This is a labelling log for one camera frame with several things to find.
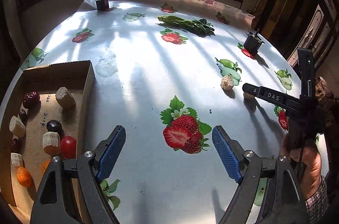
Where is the dark purple grape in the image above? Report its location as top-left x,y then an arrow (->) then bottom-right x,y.
46,120 -> 64,136

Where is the dark red small jar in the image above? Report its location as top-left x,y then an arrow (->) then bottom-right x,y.
95,0 -> 110,12

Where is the shallow cardboard box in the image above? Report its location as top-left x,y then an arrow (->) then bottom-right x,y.
1,60 -> 95,223

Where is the patterned sleeve right forearm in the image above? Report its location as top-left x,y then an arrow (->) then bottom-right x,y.
305,176 -> 329,224

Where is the red dried jujube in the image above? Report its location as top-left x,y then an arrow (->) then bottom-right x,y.
10,138 -> 21,153
22,91 -> 40,109

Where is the carved wooden root ornament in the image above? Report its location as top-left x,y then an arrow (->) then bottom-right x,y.
315,77 -> 336,118

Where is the red cherry tomato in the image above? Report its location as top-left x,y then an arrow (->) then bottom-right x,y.
60,136 -> 76,159

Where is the dark dried jujube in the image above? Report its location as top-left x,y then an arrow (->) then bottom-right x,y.
18,109 -> 28,124

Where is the person right hand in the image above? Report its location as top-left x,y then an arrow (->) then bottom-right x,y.
279,133 -> 322,200

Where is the large beige corn cob piece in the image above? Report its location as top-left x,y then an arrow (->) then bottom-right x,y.
9,115 -> 26,138

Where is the orange tangerine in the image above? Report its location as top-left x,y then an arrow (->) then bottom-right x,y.
17,166 -> 32,188
41,159 -> 51,174

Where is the green leafy vegetable bunch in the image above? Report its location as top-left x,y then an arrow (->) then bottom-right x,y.
156,15 -> 214,36

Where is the fruit print tablecloth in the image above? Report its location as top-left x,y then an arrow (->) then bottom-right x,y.
1,0 -> 301,223

